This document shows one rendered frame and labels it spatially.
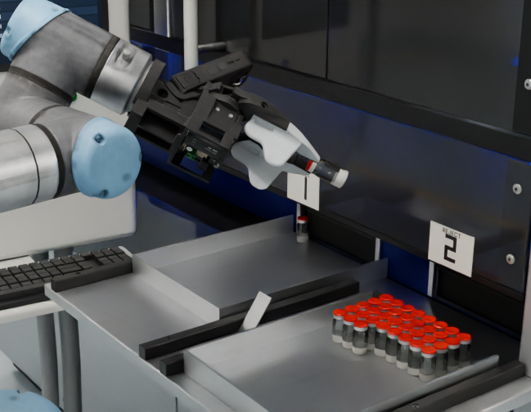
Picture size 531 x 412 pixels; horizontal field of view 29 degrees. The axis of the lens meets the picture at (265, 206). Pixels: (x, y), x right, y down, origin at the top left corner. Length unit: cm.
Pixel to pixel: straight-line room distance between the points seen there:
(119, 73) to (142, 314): 58
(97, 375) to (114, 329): 110
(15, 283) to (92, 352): 80
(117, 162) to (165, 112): 14
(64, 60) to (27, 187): 20
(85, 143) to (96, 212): 110
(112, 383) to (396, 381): 127
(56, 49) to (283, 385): 56
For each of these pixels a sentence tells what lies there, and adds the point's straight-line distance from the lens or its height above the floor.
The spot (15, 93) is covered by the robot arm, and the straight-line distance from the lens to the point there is 111.
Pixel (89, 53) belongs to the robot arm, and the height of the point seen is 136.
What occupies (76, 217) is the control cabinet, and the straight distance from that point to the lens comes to 206.
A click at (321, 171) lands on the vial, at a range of 116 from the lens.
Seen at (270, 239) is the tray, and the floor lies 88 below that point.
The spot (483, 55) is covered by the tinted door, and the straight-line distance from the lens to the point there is 141.
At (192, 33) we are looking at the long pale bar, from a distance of 183.
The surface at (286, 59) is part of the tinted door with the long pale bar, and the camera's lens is 173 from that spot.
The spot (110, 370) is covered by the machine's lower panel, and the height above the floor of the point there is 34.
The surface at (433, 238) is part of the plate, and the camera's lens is 152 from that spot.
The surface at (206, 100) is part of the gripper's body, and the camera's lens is 112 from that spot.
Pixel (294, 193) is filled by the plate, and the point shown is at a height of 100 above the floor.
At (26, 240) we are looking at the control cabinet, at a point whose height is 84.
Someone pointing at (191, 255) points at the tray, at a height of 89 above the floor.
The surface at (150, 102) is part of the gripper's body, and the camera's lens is 111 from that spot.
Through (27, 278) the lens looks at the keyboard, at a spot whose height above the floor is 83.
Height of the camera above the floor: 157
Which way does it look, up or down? 20 degrees down
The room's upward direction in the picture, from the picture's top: 1 degrees clockwise
